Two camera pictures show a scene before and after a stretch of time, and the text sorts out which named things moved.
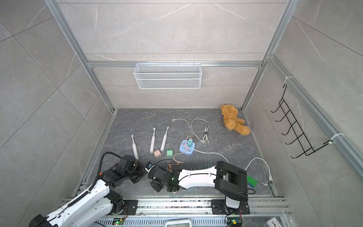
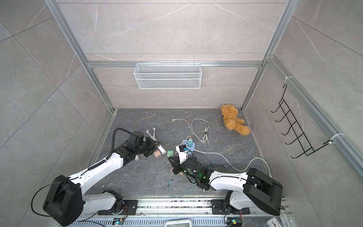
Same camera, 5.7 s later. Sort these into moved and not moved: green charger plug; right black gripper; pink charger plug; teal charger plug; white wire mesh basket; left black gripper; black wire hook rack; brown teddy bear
Moved: left black gripper; right black gripper
Not moved: pink charger plug; green charger plug; brown teddy bear; black wire hook rack; teal charger plug; white wire mesh basket
